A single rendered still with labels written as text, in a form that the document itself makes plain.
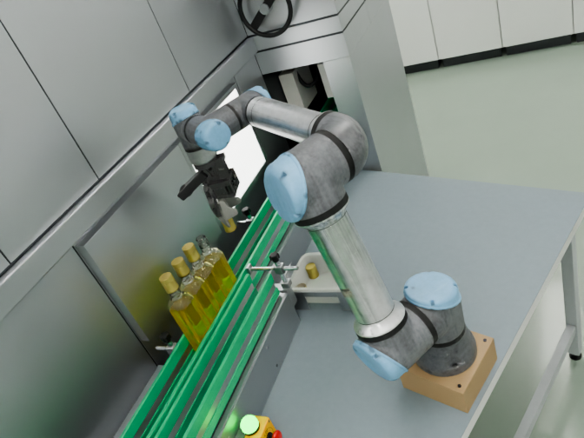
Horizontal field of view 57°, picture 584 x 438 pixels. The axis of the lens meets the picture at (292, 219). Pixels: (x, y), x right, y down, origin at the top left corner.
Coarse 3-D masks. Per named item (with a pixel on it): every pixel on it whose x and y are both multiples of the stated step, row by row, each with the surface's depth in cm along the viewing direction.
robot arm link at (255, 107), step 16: (240, 96) 133; (256, 96) 130; (240, 112) 130; (256, 112) 126; (272, 112) 121; (288, 112) 118; (304, 112) 115; (320, 112) 114; (336, 112) 109; (272, 128) 122; (288, 128) 117; (304, 128) 112; (320, 128) 106; (336, 128) 101; (352, 128) 102; (352, 144) 100
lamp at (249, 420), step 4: (244, 416) 131; (248, 416) 131; (252, 416) 130; (244, 420) 130; (248, 420) 130; (252, 420) 129; (256, 420) 130; (240, 424) 130; (244, 424) 129; (248, 424) 129; (252, 424) 129; (256, 424) 129; (244, 428) 129; (248, 428) 128; (252, 428) 128; (256, 428) 129; (244, 432) 129; (248, 432) 129; (252, 432) 129; (256, 432) 130
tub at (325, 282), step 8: (304, 256) 177; (312, 256) 177; (320, 256) 176; (304, 264) 177; (320, 264) 178; (296, 272) 172; (304, 272) 176; (320, 272) 179; (328, 272) 178; (296, 280) 171; (304, 280) 176; (312, 280) 177; (320, 280) 176; (328, 280) 174; (296, 288) 165; (304, 288) 164; (312, 288) 163; (320, 288) 162; (328, 288) 160; (336, 288) 159
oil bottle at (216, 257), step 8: (216, 248) 152; (208, 256) 150; (216, 256) 150; (224, 256) 154; (216, 264) 150; (224, 264) 153; (224, 272) 153; (232, 272) 157; (224, 280) 153; (232, 280) 156
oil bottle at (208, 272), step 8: (208, 264) 147; (192, 272) 146; (200, 272) 145; (208, 272) 146; (216, 272) 150; (208, 280) 146; (216, 280) 149; (216, 288) 149; (224, 288) 153; (216, 296) 149; (224, 296) 152
